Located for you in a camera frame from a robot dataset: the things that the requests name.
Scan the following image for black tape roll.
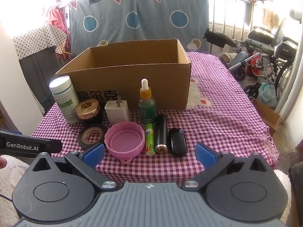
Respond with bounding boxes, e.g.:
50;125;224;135
77;124;107;150

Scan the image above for gold lidded black jar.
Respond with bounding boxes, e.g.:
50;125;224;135
75;99;104;126

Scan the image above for white usb wall charger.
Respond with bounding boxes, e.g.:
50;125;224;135
105;96;130;126

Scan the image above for black gold lipstick tube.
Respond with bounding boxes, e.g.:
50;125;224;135
155;114;168;154

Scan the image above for green lip balm tube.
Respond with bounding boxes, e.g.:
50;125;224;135
145;124;156;156

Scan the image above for green dropper bottle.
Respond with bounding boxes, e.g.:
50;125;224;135
138;79;157;124

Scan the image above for person's left hand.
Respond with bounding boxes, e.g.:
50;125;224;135
0;157;7;169

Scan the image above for purple checkered tablecloth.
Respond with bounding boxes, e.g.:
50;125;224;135
31;51;279;186

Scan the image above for white green supplement bottle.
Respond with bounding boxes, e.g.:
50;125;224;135
49;75;80;124

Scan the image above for small cardboard box on floor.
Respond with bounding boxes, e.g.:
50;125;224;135
252;98;280;136

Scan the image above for dark cabinet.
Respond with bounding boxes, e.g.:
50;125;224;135
19;47;63;113

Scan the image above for teal plastic bag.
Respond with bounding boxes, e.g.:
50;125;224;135
257;82;278;109

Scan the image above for open cardboard box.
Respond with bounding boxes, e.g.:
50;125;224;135
56;39;192;110

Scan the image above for polka dot cloth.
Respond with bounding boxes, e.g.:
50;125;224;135
13;24;67;60

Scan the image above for black wheelchair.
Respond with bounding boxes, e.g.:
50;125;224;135
227;26;298;100

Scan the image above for black cushioned leg rest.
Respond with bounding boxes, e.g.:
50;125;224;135
203;28;237;48

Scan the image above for pink hanging clothes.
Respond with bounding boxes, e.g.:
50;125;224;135
46;6;70;43

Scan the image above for blue patterned hanging blanket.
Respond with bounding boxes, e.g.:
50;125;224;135
69;0;209;56

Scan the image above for metal balcony railing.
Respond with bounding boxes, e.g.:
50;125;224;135
209;0;254;41

